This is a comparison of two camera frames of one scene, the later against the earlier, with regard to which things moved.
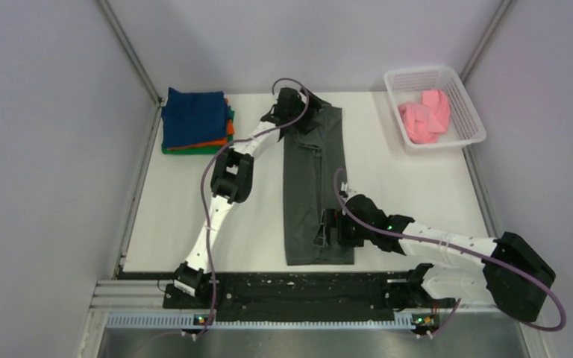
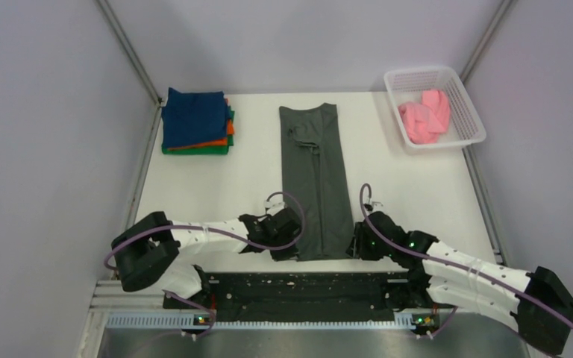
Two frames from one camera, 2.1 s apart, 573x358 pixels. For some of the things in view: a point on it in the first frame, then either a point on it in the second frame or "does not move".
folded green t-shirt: [209, 150] does not move
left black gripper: [307, 125] -> [289, 253]
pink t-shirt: [424, 121] does not move
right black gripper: [333, 218] -> [358, 249]
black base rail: [297, 296] does not move
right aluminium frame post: [486, 38] does not move
